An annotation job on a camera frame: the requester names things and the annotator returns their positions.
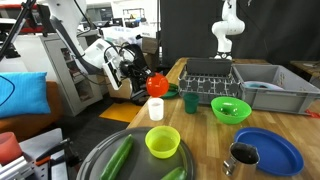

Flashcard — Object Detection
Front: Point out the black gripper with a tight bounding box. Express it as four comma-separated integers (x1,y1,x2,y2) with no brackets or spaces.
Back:
120,57,156,102

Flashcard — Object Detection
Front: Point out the orange plastic bowl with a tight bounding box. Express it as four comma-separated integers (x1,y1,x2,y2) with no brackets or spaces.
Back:
145,72,170,99

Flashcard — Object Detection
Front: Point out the dark green plastic cup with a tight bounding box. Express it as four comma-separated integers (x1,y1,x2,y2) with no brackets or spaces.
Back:
183,92,201,115

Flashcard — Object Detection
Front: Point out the lime green plastic bowl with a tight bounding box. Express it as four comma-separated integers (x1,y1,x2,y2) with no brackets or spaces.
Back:
144,125,182,160

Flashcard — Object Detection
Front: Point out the red plastic cup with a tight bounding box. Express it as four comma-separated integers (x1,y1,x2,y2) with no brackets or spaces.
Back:
0,131,24,166

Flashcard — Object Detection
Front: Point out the green plastic plate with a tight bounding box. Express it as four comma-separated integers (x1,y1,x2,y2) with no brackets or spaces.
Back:
161,82,181,100

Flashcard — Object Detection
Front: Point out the plain cardboard box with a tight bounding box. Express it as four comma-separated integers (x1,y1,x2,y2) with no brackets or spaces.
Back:
105,77,133,100

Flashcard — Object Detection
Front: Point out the orange floor mat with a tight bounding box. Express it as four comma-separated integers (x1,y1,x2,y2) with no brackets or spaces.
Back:
98,101,143,124

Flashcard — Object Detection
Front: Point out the grey dish rack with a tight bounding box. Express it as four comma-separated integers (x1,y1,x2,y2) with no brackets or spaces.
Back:
177,57,243,105

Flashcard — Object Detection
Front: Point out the white cabinet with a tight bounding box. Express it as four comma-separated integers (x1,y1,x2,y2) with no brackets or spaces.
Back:
39,32,104,118

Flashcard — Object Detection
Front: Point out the green zucchini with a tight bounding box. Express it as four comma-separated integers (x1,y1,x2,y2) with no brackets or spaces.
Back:
99,133,135,180
160,166,188,180

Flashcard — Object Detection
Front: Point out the dark grey round tray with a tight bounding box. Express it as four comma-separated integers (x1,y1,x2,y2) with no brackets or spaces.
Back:
76,126,196,180

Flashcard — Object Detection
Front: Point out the pale plate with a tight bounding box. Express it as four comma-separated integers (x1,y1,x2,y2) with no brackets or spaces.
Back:
244,80,285,92

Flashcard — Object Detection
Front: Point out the black clamp tool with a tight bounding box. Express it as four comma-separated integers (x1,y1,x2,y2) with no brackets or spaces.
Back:
34,137,82,168

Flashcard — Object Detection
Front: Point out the blue cushion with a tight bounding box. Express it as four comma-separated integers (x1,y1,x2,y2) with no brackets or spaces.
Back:
0,71,52,120

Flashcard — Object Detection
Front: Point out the stainless steel mug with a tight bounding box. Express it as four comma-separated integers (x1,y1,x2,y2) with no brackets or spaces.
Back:
222,141,261,178

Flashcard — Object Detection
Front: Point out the brown sofa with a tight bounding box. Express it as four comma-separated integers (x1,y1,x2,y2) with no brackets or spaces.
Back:
0,81,65,143

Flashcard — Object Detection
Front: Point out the black tripod pole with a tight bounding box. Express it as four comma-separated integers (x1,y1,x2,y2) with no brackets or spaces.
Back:
0,0,37,63

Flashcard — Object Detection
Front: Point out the grey plastic bin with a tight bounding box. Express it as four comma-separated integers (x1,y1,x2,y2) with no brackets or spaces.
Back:
231,63,320,116

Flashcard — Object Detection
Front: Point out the blue plastic plate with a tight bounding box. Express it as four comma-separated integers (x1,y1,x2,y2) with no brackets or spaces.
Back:
233,126,305,177

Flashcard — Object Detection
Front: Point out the white handled cup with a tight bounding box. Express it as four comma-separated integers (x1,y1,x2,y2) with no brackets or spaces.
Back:
147,97,165,122

